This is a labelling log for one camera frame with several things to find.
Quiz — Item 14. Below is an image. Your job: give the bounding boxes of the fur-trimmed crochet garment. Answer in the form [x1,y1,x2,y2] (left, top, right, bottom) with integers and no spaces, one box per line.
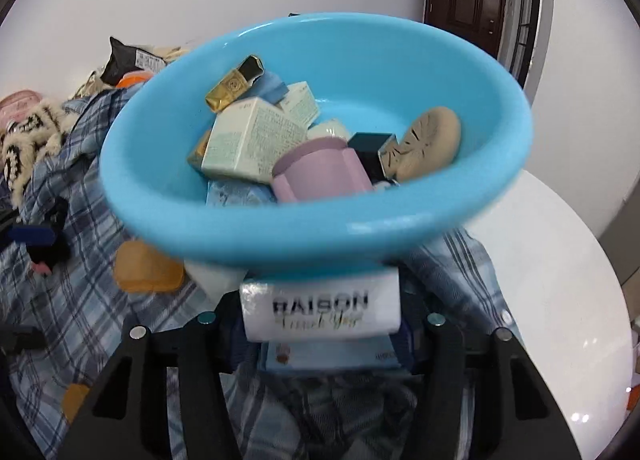
[0,95,76,206]

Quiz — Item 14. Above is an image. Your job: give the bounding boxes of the white box with blue print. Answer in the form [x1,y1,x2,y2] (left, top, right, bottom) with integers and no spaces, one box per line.
[239,267,403,343]

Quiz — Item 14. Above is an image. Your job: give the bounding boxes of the beige round case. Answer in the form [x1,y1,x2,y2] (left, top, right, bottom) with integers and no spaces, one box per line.
[380,106,463,183]

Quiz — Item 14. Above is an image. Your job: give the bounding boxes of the small blue packet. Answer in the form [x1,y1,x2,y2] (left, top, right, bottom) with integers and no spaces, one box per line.
[260,72,291,106]

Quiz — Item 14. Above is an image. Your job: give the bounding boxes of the white plastic container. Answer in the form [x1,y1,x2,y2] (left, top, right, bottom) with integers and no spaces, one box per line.
[306,119,353,143]

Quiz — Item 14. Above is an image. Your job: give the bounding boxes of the black plastic bag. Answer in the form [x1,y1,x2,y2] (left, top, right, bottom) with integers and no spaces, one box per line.
[100,36,168,86]

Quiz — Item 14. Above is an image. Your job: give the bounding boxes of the pink cloth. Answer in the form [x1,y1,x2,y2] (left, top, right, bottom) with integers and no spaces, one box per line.
[0,89,43,128]

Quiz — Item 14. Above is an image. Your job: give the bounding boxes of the white plastic bottle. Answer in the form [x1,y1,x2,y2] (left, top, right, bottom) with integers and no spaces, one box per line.
[184,260,251,306]

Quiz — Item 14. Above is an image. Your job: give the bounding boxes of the pink cup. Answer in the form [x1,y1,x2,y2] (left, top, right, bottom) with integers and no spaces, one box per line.
[271,136,373,205]

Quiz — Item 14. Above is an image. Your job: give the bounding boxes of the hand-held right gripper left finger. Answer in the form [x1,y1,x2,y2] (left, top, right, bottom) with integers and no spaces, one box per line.
[60,290,251,460]

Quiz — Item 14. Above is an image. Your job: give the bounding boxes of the blue plastic basin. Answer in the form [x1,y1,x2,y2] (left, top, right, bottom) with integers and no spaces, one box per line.
[99,12,535,281]

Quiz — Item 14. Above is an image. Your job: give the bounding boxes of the translucent orange soap bar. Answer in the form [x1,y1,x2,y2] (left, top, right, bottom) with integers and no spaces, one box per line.
[114,239,186,294]

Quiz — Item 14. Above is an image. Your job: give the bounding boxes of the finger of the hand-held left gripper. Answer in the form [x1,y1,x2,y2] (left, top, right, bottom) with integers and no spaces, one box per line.
[0,222,57,247]
[0,324,47,356]

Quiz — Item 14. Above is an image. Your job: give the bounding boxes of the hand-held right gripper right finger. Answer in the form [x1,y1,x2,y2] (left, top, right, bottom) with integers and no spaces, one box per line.
[400,280,583,460]

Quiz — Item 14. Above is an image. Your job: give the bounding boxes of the black cloth pouch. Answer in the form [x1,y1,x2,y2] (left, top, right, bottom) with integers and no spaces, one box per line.
[20,197,71,276]

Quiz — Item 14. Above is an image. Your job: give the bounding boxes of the gold bottle with black cap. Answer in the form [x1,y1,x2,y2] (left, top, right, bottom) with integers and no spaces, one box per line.
[205,54,266,114]

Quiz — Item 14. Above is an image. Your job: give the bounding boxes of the large cream box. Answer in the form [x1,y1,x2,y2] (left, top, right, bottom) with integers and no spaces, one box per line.
[201,96,308,184]

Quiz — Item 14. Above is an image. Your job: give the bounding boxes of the small cream box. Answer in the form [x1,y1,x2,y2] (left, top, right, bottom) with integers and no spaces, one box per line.
[277,81,322,127]

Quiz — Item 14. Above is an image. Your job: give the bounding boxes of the black-framed glass door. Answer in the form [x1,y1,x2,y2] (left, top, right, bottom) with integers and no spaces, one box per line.
[507,0,543,88]

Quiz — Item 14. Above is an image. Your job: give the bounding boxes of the dark box with silver face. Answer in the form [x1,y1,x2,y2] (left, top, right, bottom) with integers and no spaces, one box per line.
[346,132,401,186]

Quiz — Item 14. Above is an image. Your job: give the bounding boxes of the orange round object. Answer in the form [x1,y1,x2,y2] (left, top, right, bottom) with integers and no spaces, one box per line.
[116,71,153,88]

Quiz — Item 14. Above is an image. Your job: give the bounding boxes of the blue plaid blanket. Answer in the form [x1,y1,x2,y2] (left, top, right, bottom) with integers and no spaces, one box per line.
[0,87,526,460]

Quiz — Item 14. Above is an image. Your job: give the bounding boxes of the orange translucent lid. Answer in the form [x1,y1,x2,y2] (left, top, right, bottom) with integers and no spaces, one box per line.
[62,384,91,423]

